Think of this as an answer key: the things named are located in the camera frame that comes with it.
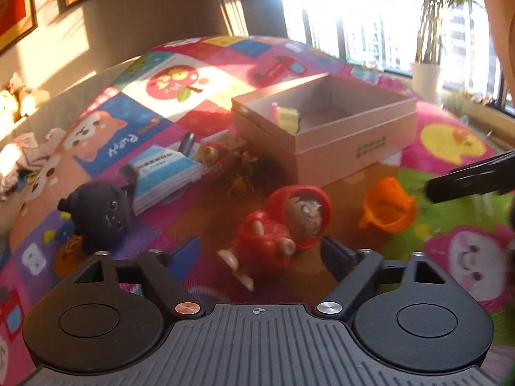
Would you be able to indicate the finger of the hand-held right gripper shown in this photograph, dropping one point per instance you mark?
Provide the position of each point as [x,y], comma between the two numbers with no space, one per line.
[462,183]

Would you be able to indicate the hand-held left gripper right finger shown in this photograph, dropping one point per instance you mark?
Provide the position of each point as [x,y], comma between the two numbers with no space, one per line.
[342,261]

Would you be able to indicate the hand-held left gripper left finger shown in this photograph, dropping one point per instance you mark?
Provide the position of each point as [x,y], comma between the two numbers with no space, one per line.
[189,251]

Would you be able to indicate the orange plastic cup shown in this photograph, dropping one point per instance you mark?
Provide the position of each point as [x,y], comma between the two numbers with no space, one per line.
[392,209]

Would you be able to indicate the red hooded doll toy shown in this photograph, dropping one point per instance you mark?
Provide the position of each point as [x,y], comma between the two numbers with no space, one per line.
[273,235]

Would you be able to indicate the blue tissue packet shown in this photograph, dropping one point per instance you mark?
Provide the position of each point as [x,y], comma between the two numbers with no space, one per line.
[165,173]

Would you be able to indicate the dark pen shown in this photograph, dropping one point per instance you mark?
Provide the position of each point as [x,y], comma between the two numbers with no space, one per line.
[187,145]

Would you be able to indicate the pink cardboard box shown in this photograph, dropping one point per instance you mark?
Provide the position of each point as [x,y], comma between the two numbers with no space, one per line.
[342,148]

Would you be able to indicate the black plush toy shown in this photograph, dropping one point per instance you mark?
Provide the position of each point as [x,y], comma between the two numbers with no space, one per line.
[102,213]

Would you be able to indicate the small wooden figure toy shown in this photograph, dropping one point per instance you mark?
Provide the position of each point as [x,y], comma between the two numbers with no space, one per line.
[213,152]

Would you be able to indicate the white plant pot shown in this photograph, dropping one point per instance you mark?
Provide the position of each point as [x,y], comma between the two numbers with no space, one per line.
[425,80]

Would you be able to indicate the dark fuzzy toy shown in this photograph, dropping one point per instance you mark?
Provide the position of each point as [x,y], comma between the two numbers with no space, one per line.
[265,169]

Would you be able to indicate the yellow sponge block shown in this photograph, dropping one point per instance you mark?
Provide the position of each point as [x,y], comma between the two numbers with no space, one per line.
[289,120]

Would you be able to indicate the green potted palm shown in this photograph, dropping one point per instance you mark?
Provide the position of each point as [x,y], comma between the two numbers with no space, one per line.
[438,8]

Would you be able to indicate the colourful printed blanket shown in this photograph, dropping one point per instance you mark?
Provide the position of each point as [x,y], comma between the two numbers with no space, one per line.
[209,68]

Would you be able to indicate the pile of light cloths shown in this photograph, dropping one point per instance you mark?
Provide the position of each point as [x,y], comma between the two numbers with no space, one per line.
[28,152]

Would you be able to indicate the pale plush toys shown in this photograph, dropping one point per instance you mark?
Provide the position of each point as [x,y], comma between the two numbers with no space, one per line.
[18,100]

